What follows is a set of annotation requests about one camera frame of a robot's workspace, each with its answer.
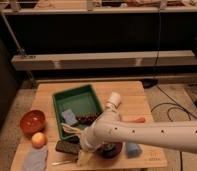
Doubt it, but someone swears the metal shelf rack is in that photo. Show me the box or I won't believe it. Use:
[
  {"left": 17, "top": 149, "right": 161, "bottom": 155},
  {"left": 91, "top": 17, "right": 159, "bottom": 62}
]
[{"left": 0, "top": 0, "right": 197, "bottom": 78}]

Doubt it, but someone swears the green plastic tray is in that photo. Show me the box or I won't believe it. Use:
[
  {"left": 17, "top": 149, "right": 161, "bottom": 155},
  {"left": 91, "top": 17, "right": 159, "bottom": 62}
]
[{"left": 52, "top": 84, "right": 103, "bottom": 142}]

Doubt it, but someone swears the orange apple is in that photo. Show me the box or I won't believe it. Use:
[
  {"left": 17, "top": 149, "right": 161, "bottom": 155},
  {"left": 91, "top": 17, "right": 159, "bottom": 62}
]
[{"left": 31, "top": 132, "right": 46, "bottom": 148}]

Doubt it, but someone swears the red bowl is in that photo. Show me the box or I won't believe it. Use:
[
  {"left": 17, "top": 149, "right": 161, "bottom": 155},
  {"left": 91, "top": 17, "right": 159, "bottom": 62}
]
[{"left": 20, "top": 110, "right": 46, "bottom": 135}]

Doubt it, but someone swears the dark brown eraser block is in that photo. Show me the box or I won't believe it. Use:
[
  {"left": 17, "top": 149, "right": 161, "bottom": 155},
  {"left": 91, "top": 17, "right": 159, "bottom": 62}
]
[{"left": 55, "top": 140, "right": 80, "bottom": 155}]

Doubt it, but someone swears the banana in tray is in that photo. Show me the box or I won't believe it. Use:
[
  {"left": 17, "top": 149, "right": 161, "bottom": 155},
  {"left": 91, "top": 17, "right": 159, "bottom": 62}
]
[{"left": 62, "top": 123, "right": 82, "bottom": 134}]

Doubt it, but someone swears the dark brown bowl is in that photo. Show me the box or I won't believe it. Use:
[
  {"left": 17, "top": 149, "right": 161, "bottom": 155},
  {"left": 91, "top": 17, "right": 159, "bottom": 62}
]
[{"left": 97, "top": 142, "right": 123, "bottom": 159}]

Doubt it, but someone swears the bunch of dark grapes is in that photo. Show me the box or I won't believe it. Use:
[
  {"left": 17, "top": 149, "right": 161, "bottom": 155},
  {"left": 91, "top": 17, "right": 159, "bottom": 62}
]
[{"left": 76, "top": 113, "right": 99, "bottom": 125}]

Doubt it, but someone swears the wooden table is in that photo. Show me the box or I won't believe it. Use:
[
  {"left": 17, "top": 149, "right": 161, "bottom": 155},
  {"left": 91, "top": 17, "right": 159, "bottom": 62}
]
[{"left": 10, "top": 80, "right": 168, "bottom": 171}]

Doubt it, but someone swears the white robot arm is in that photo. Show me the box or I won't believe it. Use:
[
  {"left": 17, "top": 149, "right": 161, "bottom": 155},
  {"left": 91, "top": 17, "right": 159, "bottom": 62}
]
[{"left": 80, "top": 109, "right": 197, "bottom": 154}]

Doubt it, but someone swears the grey blue cloth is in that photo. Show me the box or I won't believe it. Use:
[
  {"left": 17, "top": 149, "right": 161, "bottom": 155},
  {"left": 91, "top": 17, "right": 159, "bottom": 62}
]
[{"left": 22, "top": 146, "right": 48, "bottom": 171}]

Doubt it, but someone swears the orange carrot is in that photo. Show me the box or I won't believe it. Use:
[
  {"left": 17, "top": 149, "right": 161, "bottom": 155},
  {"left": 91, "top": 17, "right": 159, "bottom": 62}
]
[{"left": 128, "top": 117, "right": 146, "bottom": 123}]

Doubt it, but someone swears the metal measuring spoon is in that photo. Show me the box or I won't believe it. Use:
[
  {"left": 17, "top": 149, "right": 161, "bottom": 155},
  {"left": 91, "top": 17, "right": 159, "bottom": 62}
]
[{"left": 51, "top": 159, "right": 77, "bottom": 166}]

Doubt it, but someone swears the blue cup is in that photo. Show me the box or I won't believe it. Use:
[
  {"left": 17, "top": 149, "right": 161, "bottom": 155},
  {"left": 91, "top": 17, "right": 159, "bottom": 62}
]
[{"left": 125, "top": 143, "right": 142, "bottom": 158}]

